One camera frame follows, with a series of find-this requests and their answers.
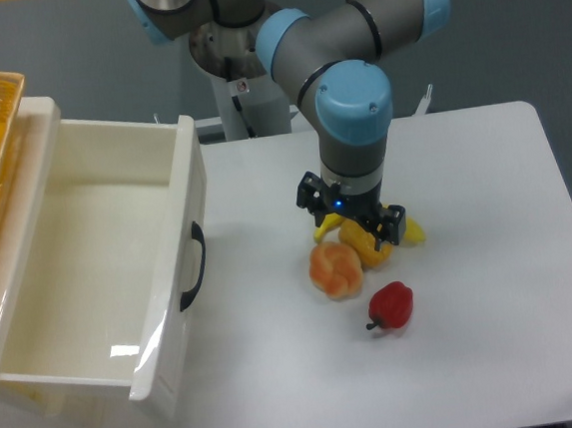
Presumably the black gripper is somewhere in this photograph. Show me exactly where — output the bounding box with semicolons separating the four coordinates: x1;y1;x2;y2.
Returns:
295;171;407;251

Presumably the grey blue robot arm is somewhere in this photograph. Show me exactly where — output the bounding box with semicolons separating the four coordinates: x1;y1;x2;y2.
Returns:
127;0;451;245

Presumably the orange croissant bread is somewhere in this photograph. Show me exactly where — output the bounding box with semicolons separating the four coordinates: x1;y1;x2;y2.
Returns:
337;219;393;268

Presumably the round knotted bread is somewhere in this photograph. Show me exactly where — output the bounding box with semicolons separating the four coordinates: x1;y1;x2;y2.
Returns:
308;241;363;300

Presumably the yellow banana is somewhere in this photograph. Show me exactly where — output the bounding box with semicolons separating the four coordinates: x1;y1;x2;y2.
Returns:
312;214;426;244

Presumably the red bell pepper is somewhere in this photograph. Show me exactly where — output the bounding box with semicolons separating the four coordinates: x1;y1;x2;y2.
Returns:
366;281;413;331

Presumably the white clip behind table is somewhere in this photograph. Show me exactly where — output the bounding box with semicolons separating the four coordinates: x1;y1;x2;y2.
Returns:
414;83;433;116

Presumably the white open drawer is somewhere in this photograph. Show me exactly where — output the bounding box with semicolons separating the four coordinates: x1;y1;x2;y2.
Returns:
0;116;207;426

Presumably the white drawer cabinet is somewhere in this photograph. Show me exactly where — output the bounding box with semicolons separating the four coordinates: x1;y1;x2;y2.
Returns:
0;97;92;428

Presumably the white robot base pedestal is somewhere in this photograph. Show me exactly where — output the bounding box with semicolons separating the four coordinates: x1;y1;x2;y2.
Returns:
189;10;291;141

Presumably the black drawer handle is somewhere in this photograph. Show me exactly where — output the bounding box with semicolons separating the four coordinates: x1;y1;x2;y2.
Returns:
179;221;207;312

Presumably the black cable on pedestal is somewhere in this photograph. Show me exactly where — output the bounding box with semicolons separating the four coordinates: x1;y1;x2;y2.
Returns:
223;54;259;141

